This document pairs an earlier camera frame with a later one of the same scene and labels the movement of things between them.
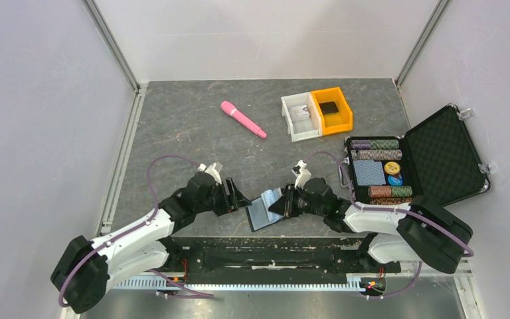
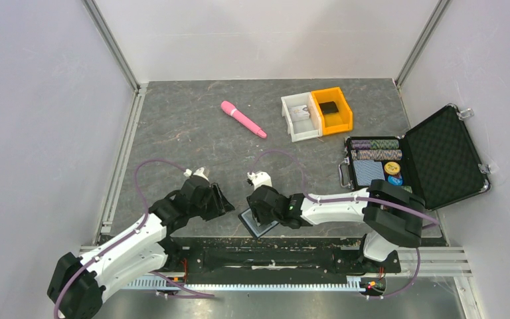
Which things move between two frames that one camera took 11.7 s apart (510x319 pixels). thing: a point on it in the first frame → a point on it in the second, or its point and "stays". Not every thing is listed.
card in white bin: x=298 y=113 stays
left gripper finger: x=236 y=198 → x=225 y=206
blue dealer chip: x=394 y=181 stays
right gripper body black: x=297 y=201 → x=262 y=217
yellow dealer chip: x=392 y=168 stays
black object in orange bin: x=329 y=107 stays
